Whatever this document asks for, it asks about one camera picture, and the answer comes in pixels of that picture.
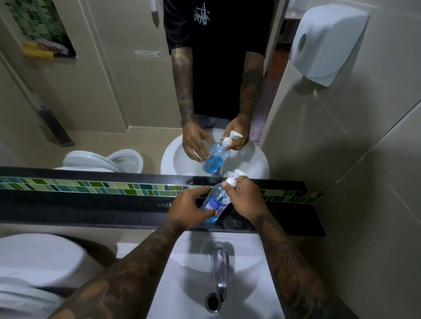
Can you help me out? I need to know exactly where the white ceramic sink basin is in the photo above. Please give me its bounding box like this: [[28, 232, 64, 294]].
[[117, 230, 285, 319]]

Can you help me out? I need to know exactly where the person's right hand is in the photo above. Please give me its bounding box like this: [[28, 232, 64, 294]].
[[221, 176, 270, 224]]

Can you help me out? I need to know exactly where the blue liquid soap pump bottle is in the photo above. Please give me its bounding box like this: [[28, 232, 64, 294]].
[[200, 169, 248, 225]]

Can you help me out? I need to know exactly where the metal sink drain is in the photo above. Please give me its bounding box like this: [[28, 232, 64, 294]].
[[205, 293, 222, 314]]

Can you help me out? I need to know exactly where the black stone ledge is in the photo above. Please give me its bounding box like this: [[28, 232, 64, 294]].
[[0, 167, 327, 238]]

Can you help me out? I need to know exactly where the white toilet seat lid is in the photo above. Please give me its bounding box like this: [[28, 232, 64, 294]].
[[0, 276, 65, 319]]

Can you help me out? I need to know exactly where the person's right forearm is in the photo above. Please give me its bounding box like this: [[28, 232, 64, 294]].
[[252, 210, 358, 319]]

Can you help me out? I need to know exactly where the wall mirror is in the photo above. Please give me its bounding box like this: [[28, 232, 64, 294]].
[[0, 0, 291, 180]]

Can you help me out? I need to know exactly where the chrome sink faucet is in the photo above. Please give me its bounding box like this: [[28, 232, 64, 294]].
[[208, 241, 230, 303]]

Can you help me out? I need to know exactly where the person's left forearm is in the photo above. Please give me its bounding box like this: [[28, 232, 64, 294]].
[[49, 220, 191, 319]]

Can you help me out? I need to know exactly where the person's left hand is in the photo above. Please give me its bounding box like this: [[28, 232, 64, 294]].
[[167, 186, 216, 230]]

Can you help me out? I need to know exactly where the white wall paper dispenser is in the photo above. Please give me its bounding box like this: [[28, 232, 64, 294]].
[[289, 4, 370, 88]]

